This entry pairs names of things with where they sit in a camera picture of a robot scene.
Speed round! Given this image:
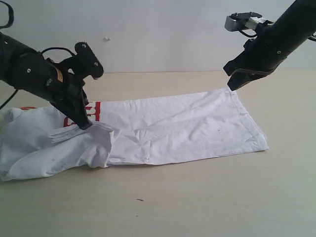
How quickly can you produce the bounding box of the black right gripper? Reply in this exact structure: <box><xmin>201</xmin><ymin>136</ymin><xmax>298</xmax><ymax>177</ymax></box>
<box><xmin>223</xmin><ymin>37</ymin><xmax>288</xmax><ymax>91</ymax></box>

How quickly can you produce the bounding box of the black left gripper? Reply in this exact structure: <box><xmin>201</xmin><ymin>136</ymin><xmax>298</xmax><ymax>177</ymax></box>
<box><xmin>45</xmin><ymin>55</ymin><xmax>92</xmax><ymax>130</ymax></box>

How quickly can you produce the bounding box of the white t-shirt red lettering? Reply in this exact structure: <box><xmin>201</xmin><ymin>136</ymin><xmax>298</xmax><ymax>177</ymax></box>
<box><xmin>0</xmin><ymin>88</ymin><xmax>269</xmax><ymax>181</ymax></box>

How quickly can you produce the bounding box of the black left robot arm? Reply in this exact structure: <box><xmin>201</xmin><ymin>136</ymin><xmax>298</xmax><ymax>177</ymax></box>
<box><xmin>0</xmin><ymin>34</ymin><xmax>92</xmax><ymax>130</ymax></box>

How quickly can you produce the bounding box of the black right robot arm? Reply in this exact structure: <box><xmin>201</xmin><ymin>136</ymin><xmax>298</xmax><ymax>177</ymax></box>
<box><xmin>223</xmin><ymin>0</ymin><xmax>316</xmax><ymax>91</ymax></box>

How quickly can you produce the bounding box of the orange garment tag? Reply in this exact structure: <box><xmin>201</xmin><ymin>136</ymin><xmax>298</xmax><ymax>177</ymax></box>
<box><xmin>20</xmin><ymin>106</ymin><xmax>36</xmax><ymax>111</ymax></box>

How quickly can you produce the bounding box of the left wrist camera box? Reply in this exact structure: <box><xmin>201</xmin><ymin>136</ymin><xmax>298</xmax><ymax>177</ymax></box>
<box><xmin>75</xmin><ymin>42</ymin><xmax>104</xmax><ymax>80</ymax></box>

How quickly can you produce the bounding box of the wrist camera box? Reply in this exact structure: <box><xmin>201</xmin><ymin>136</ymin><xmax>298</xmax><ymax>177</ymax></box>
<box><xmin>224</xmin><ymin>12</ymin><xmax>274</xmax><ymax>32</ymax></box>
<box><xmin>75</xmin><ymin>42</ymin><xmax>104</xmax><ymax>80</ymax></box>

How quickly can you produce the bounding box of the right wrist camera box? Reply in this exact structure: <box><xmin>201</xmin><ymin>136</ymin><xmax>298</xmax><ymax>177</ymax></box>
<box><xmin>224</xmin><ymin>12</ymin><xmax>274</xmax><ymax>32</ymax></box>

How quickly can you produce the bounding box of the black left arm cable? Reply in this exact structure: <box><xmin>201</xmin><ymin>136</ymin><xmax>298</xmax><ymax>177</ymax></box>
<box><xmin>0</xmin><ymin>0</ymin><xmax>75</xmax><ymax>109</ymax></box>

